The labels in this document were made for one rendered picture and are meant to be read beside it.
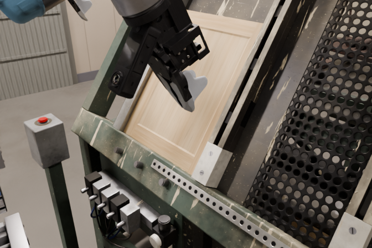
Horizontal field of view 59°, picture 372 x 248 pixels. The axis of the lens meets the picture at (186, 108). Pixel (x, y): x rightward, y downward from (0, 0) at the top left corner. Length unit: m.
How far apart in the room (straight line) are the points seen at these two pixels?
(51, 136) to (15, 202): 1.23
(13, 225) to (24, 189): 1.81
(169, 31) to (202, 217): 0.67
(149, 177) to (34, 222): 1.34
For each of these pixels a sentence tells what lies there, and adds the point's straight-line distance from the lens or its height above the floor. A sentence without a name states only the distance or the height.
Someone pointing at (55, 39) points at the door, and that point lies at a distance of 4.20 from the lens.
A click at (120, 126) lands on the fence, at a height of 0.92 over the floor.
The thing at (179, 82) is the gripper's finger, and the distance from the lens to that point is 0.50.
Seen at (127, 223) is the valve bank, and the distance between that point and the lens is 1.20.
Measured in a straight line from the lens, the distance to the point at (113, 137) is 1.36.
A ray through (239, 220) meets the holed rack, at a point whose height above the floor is 0.89.
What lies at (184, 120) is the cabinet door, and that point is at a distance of 1.18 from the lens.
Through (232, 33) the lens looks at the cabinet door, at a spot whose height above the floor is 1.30.
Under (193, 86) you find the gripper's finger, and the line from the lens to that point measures 0.55.
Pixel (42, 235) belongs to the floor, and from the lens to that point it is 2.31.
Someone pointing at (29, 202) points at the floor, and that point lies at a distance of 2.57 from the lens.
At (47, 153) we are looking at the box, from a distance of 1.46.
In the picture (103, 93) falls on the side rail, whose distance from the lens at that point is 1.56.
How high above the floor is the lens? 1.58
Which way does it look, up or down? 26 degrees down
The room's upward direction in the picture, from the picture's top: straight up
